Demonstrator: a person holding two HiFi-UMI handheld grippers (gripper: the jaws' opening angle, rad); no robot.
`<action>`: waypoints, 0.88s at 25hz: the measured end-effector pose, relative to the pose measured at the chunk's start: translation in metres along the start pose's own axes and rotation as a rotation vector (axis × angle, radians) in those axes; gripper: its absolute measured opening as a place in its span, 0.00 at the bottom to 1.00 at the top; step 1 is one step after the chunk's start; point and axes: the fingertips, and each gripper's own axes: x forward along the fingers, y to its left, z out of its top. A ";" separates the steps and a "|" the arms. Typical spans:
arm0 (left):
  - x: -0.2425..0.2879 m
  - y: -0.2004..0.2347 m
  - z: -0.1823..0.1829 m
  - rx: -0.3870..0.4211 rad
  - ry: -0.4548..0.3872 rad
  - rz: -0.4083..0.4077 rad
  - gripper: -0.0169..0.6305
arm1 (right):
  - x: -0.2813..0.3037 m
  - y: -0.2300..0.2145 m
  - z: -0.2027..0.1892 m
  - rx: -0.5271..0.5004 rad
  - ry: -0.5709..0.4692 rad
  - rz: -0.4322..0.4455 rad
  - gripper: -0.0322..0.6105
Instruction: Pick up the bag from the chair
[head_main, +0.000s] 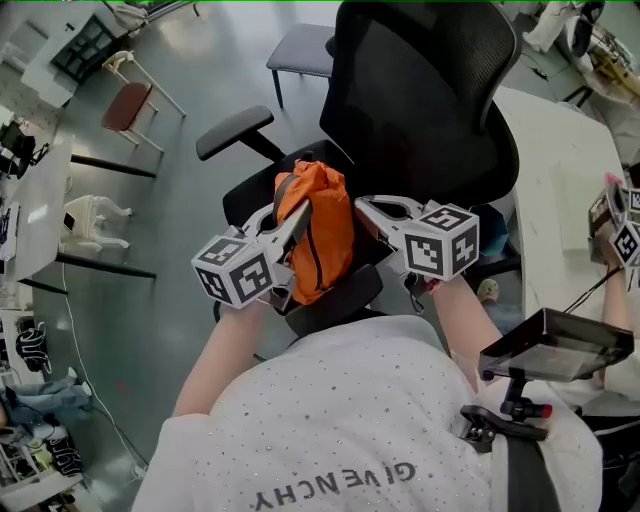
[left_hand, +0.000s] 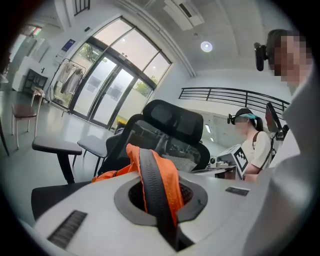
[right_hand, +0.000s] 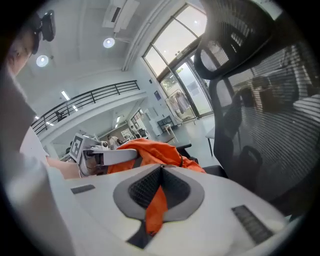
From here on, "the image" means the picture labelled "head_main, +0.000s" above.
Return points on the person's right leg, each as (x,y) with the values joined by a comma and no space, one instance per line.
(502,317)

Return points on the orange fabric bag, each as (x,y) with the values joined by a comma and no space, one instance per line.
(325,235)

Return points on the teal waste bin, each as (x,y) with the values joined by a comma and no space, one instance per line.
(495,235)

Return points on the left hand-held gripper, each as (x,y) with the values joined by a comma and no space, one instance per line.
(235,270)

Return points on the black chest monitor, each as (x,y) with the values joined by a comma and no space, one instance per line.
(550,350)

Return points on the black grid panel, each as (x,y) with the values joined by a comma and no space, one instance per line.
(82,47)

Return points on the pile of blue jeans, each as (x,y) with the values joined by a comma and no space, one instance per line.
(45,400)

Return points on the person's right forearm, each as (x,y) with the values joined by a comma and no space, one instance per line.
(460,320)

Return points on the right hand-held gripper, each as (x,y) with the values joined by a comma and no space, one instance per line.
(440,240)

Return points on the white table with black legs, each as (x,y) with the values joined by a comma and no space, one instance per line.
(40,200)

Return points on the white cabinet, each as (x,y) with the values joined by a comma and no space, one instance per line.
(45,75)

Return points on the smartphone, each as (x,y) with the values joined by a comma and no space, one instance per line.
(70,221)

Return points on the white marble-look table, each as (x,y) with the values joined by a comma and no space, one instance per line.
(540,150)

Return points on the black mesh office chair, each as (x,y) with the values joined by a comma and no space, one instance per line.
(425,100)

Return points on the grey padded chair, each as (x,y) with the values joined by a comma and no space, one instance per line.
(300,50)

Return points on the red-brown chair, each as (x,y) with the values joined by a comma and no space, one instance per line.
(127,105)

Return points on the person's right shoe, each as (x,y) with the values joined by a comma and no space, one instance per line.
(487,291)

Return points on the person's white shirt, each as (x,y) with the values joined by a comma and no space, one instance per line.
(325,425)

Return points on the white ornate stool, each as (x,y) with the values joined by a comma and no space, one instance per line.
(85,210)

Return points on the person's left forearm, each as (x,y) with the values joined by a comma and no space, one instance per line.
(220,360)

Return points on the black clamp mount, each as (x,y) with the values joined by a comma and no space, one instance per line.
(520,405)

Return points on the black and white patterned cloth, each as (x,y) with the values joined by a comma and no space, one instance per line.
(65,457)
(32,347)

